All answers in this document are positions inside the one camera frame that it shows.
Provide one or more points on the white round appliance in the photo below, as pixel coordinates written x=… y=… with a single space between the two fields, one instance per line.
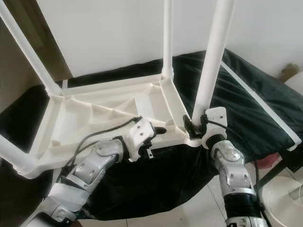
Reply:
x=296 y=80

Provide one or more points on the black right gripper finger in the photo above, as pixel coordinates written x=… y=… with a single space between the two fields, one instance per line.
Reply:
x=188 y=124
x=203 y=121

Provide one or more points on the white floor fan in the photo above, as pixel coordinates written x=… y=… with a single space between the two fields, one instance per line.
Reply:
x=284 y=198

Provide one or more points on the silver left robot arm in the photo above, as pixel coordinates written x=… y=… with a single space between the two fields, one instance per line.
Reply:
x=90 y=165

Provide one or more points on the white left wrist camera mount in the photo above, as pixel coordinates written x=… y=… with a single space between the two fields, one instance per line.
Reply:
x=139 y=135

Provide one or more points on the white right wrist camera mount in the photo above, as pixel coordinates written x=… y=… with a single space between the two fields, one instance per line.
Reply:
x=217 y=116

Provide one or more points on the white plastic table top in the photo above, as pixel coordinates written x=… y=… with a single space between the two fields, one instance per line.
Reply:
x=75 y=137

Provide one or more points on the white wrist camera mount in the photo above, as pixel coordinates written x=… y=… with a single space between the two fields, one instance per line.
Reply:
x=139 y=135
x=217 y=116

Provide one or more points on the white plastic table leg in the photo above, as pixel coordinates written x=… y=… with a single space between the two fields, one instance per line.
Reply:
x=12 y=153
x=167 y=33
x=215 y=56
x=28 y=47

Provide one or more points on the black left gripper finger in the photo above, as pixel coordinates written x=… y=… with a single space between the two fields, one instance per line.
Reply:
x=159 y=130

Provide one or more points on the brown fuzzy object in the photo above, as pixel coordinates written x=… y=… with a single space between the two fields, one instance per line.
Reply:
x=290 y=72

